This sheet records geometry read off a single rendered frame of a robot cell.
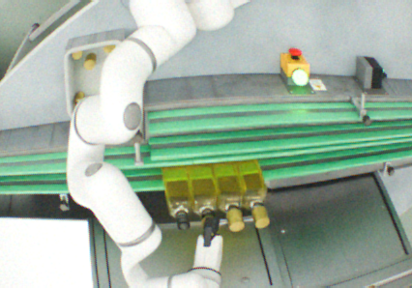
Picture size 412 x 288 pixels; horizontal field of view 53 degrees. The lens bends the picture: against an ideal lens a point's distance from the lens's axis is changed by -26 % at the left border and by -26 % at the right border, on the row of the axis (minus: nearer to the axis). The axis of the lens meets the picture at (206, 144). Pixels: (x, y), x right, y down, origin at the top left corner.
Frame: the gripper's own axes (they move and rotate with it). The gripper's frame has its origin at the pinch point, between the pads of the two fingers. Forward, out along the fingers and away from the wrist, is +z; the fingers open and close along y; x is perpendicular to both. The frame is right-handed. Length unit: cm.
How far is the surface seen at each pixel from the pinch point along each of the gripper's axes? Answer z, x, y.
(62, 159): 15.6, 42.3, 3.8
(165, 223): 13.7, 13.3, -12.5
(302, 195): 32.7, -22.9, -17.4
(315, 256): 6.2, -28.1, -17.3
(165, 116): 24.1, 13.3, 13.0
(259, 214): 5.9, -10.1, 0.6
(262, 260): 2.4, -12.5, -13.5
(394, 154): 39, -57, -5
